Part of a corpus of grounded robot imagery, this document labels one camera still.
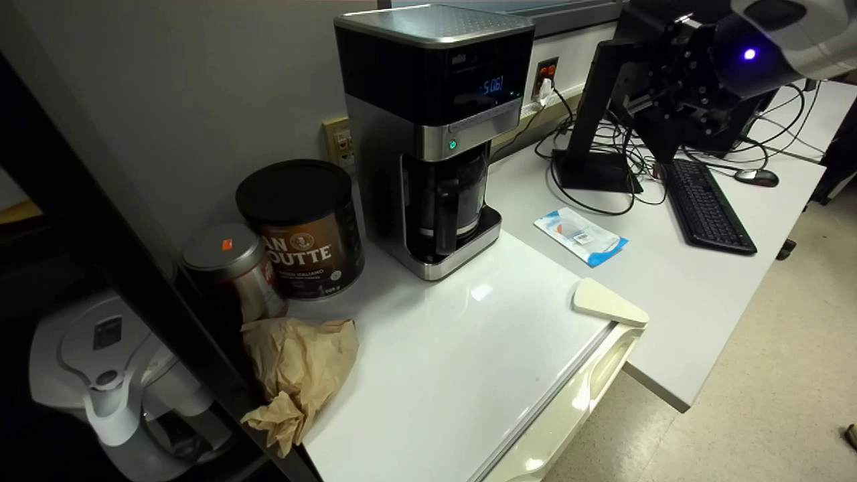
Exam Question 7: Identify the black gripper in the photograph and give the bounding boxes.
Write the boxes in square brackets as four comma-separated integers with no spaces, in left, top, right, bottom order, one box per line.
[624,9,776,166]

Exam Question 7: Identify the black silver coffeemaker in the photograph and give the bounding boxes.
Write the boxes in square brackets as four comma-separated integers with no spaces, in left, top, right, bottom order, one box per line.
[333,4,538,285]

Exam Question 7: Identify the black monitor stand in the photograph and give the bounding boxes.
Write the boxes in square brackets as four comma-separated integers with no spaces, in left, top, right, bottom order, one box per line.
[549,38,648,196]

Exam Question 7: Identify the black computer keyboard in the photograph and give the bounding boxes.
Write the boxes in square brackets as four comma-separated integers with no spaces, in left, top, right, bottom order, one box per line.
[660,159,762,261]

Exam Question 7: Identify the black computer mouse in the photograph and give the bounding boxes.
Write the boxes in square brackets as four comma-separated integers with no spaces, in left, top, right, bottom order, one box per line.
[731,166,783,190]

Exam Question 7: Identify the blue white wipes packet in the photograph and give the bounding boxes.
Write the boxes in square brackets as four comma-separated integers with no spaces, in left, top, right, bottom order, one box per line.
[534,206,630,271]

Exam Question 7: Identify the cream plastic corner piece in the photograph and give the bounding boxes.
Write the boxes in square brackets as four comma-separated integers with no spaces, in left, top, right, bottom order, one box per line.
[570,275,651,329]

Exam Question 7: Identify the glass coffee carafe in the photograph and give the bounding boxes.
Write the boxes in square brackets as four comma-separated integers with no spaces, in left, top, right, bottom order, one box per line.
[412,155,493,263]

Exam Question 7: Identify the white mini fridge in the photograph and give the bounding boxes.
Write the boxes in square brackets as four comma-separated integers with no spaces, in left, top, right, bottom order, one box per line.
[292,225,651,482]

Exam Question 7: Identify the brown coffee can black lid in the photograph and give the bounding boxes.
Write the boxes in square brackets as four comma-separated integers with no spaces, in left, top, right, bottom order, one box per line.
[237,159,368,304]

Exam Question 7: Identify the crumpled brown paper bag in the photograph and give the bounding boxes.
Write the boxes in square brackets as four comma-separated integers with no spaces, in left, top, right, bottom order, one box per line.
[238,313,363,462]

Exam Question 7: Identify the glass jar silver lid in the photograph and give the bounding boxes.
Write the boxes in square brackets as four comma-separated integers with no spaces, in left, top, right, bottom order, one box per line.
[182,222,289,333]

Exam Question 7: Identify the black shelf unit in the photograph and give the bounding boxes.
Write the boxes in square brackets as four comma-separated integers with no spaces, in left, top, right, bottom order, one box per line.
[0,52,306,482]

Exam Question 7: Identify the white water filter pitcher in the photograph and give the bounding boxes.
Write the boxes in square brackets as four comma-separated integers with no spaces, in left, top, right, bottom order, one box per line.
[27,290,218,482]

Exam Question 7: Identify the tangled black desk cables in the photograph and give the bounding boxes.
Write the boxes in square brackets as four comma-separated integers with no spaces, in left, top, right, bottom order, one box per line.
[534,111,681,221]

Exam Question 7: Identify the white wall outlet raceway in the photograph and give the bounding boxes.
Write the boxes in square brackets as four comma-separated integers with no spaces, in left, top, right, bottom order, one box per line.
[519,22,621,115]

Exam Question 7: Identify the black mouse cable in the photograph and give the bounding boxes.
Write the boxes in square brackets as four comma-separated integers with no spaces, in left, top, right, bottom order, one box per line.
[712,79,827,176]

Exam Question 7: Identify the beige wall outlet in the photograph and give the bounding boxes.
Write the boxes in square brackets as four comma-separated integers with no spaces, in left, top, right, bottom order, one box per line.
[320,112,357,172]

